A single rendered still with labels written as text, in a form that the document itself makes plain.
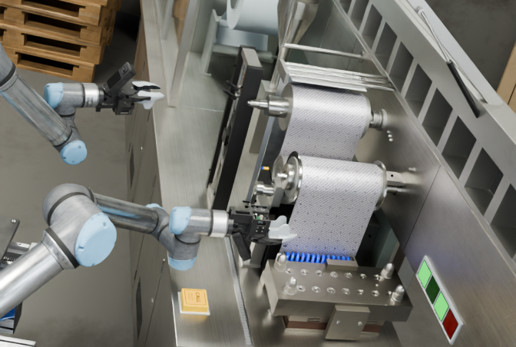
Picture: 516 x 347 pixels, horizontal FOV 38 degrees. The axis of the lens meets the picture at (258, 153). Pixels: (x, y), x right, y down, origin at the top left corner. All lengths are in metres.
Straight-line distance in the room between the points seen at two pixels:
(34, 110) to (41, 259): 0.52
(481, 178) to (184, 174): 1.12
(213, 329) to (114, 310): 1.33
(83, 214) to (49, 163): 2.42
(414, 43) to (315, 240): 0.65
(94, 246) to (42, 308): 1.58
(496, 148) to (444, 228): 0.28
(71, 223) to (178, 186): 0.84
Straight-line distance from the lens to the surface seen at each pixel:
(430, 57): 2.17
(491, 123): 1.86
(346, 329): 2.15
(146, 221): 2.11
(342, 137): 2.29
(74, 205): 1.82
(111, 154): 4.34
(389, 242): 2.30
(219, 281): 2.23
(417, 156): 2.15
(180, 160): 2.71
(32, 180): 4.05
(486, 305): 1.81
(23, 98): 2.12
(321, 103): 2.24
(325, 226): 2.16
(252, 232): 2.08
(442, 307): 1.97
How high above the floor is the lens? 2.34
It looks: 30 degrees down
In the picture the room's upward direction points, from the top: 16 degrees clockwise
